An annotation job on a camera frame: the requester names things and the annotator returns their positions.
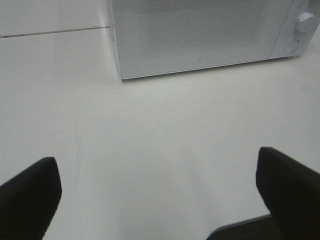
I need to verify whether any white round door button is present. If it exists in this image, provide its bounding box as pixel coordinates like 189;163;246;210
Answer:
283;39;300;54

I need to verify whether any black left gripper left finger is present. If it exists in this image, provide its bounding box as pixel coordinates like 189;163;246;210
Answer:
0;157;62;240

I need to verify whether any white microwave oven body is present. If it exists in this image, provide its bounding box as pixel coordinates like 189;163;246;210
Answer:
104;0;320;81

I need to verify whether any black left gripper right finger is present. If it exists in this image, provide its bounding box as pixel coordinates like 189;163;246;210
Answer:
255;147;320;240

